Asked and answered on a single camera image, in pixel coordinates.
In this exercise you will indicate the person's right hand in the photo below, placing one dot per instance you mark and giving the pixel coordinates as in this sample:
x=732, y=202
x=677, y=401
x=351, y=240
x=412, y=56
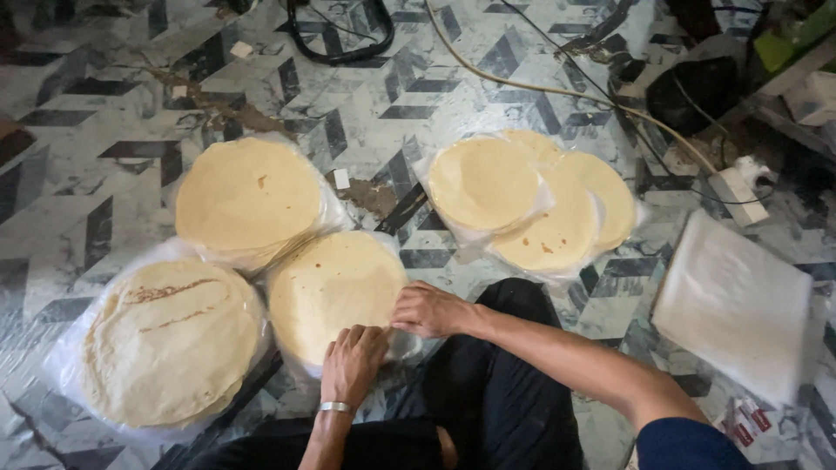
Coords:
x=437, y=312

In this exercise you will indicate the person's left hand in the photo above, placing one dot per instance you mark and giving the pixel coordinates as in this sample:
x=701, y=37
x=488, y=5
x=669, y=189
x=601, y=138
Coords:
x=349, y=369

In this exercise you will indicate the person's left fingers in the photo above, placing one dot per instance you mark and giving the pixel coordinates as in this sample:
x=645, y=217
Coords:
x=362, y=333

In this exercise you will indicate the person's right fingers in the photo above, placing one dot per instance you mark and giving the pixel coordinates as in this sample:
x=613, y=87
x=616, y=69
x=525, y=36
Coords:
x=408, y=312

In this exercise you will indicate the plain flatbread stack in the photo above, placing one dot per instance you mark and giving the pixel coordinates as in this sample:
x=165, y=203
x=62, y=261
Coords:
x=333, y=294

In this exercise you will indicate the person's black trousers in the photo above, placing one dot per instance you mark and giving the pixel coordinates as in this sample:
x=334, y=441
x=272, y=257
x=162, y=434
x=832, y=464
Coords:
x=503, y=398

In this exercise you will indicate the white paper scrap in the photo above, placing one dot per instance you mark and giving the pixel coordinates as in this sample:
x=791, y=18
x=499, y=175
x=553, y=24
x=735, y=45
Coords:
x=341, y=179
x=241, y=49

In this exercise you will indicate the bagged flatbread packet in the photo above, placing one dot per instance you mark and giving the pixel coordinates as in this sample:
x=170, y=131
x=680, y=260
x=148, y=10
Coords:
x=614, y=196
x=483, y=183
x=539, y=145
x=555, y=238

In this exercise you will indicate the thick flatbread stack in bag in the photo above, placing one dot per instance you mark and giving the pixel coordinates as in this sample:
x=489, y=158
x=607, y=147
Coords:
x=248, y=196

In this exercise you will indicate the brown-streaked flatbread stack in bag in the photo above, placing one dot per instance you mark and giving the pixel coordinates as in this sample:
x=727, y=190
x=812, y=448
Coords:
x=170, y=343

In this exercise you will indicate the person's blue sleeve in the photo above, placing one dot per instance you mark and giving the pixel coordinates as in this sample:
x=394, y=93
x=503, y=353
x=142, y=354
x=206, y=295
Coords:
x=686, y=447

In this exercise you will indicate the stack of white plastic bags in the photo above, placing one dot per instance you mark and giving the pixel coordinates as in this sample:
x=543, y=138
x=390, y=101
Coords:
x=731, y=307

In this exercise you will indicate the white power strip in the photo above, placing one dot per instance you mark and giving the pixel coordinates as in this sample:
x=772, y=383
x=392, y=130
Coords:
x=738, y=196

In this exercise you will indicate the red and white sachets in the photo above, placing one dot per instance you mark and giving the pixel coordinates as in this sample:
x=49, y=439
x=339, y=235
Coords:
x=744, y=421

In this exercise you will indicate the black round object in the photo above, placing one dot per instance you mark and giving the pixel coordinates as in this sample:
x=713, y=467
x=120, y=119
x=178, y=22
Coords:
x=692, y=95

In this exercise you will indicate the white plug adaptor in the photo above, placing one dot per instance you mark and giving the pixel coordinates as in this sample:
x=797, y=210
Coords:
x=752, y=171

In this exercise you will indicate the crumpled white plastic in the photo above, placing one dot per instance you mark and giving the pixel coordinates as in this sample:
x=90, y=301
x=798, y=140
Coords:
x=813, y=98

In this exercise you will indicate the green object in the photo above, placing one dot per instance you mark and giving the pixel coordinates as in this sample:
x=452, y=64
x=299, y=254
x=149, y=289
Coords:
x=793, y=36

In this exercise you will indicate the black tube frame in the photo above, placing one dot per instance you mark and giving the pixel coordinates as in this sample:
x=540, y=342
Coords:
x=339, y=57

